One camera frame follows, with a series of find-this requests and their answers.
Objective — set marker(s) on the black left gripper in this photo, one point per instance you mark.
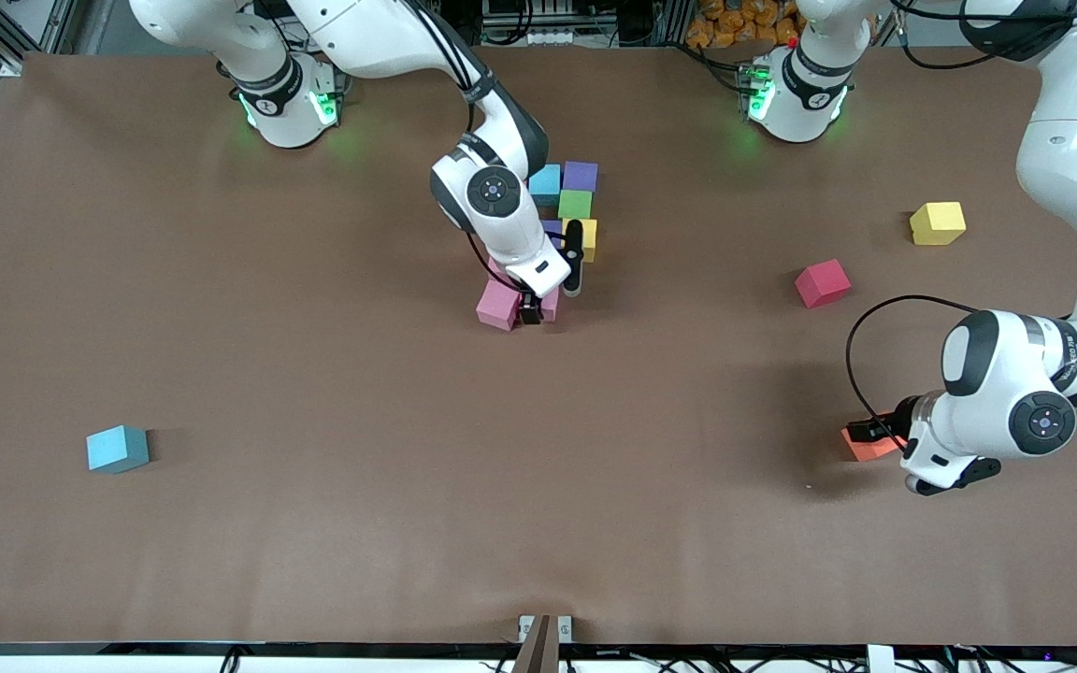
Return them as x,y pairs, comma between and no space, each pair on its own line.
894,420

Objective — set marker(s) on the small white block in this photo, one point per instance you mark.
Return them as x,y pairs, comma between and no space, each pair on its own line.
880,659

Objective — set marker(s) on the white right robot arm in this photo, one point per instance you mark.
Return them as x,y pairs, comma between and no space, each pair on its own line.
501,224

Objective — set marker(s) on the bag of orange items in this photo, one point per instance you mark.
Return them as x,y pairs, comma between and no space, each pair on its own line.
735,23

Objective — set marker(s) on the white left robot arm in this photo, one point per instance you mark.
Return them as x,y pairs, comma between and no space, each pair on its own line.
969,411

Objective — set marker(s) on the purple foam cube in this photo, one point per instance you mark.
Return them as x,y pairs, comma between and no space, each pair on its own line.
552,227
581,176

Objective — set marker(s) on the green foam cube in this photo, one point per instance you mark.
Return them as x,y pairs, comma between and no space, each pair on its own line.
575,204

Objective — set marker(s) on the grey metal bracket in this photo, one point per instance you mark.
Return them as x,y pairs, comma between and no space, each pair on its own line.
525,628

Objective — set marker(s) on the white power strip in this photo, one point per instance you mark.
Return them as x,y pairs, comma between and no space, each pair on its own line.
349,19

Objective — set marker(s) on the brown table cover sheet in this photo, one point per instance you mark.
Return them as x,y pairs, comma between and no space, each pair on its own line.
538,523

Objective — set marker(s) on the red foam cube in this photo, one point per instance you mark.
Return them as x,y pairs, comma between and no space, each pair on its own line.
822,283

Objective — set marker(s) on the yellow foam cube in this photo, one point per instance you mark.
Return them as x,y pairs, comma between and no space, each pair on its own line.
590,238
937,222

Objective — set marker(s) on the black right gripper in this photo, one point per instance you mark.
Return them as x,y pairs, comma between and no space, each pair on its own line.
530,308

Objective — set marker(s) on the light blue foam cube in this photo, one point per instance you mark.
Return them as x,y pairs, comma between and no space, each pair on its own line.
116,451
548,179

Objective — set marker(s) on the white socket strip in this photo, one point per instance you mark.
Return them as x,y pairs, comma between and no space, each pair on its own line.
538,37

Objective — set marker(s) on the orange foam cube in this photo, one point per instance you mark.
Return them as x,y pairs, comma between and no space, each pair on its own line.
866,451

